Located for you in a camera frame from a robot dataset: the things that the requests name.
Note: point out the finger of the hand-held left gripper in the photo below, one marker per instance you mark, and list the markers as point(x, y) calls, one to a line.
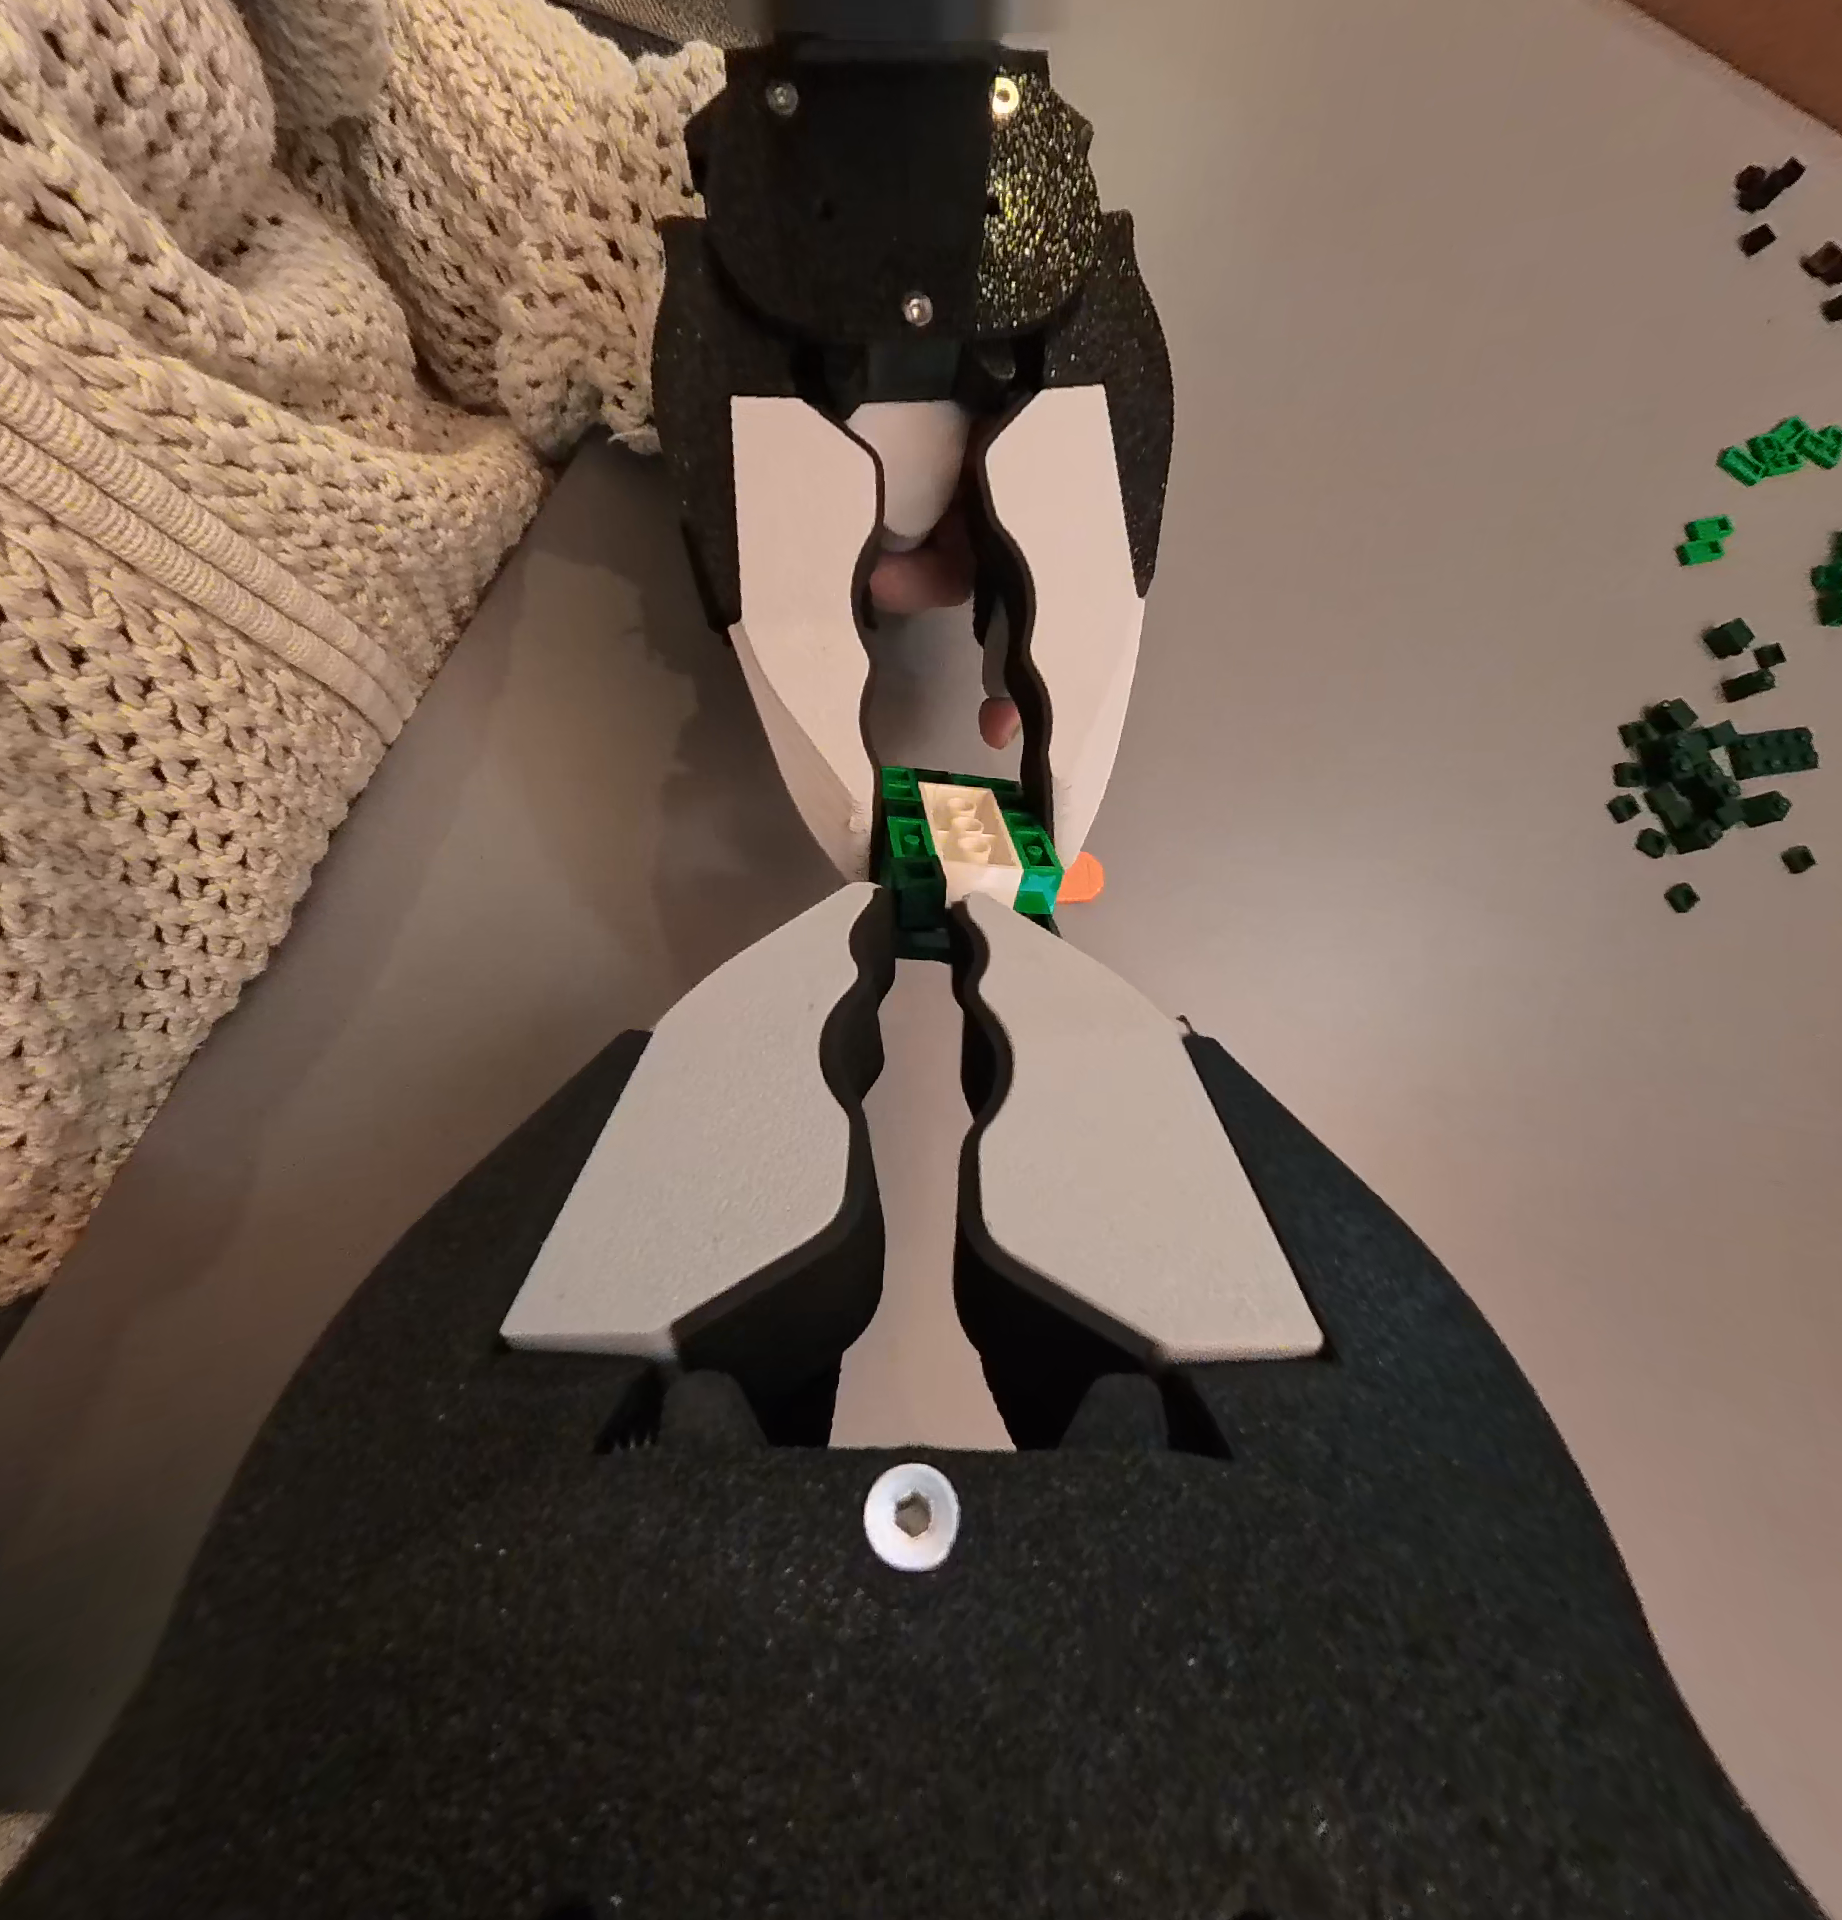
point(802, 601)
point(1071, 601)

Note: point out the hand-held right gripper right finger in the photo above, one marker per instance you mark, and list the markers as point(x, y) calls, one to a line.
point(1131, 1200)

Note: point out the pile of dark green bricks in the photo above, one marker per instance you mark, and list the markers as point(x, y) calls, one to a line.
point(1686, 781)

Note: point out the row of small black pieces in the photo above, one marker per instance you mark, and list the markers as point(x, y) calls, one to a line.
point(1770, 183)

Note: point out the pile of bright green bricks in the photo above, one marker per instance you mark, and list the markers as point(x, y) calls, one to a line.
point(1786, 450)

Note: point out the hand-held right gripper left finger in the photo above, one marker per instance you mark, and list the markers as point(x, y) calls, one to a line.
point(713, 1200)

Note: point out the green white lego assembly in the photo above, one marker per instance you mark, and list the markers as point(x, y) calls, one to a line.
point(966, 841)

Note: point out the person's left forearm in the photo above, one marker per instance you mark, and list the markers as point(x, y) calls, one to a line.
point(532, 225)

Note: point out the orange brick separator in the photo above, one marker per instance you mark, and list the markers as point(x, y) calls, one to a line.
point(1082, 879)

